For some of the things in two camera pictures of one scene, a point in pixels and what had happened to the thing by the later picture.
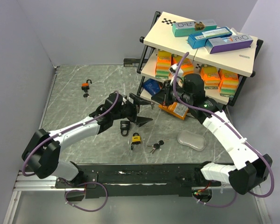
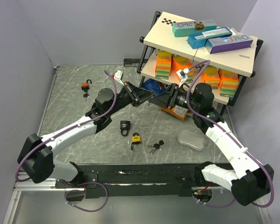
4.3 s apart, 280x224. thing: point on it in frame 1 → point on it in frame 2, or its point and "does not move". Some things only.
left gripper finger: x=140 y=121 → x=143 y=94
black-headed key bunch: x=86 y=95 does not move
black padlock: x=124 y=126 does not move
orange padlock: x=85 y=86 does not move
